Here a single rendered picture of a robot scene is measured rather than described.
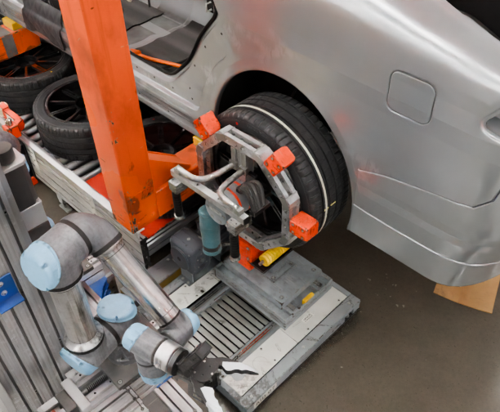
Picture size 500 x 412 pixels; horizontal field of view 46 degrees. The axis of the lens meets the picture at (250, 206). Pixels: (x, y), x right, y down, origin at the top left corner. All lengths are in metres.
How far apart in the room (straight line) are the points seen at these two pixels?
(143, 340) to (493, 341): 2.07
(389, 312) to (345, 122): 1.31
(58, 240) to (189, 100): 1.53
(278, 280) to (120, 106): 1.17
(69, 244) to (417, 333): 2.04
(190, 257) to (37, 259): 1.45
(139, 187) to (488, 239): 1.47
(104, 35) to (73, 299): 1.03
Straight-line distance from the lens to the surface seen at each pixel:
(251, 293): 3.02
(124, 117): 2.46
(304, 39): 2.16
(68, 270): 1.56
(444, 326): 3.20
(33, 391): 2.18
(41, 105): 3.88
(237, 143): 2.31
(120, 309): 1.89
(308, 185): 2.28
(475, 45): 1.87
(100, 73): 2.32
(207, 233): 2.62
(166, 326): 1.68
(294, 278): 2.98
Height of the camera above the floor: 2.52
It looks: 44 degrees down
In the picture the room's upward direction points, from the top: 2 degrees counter-clockwise
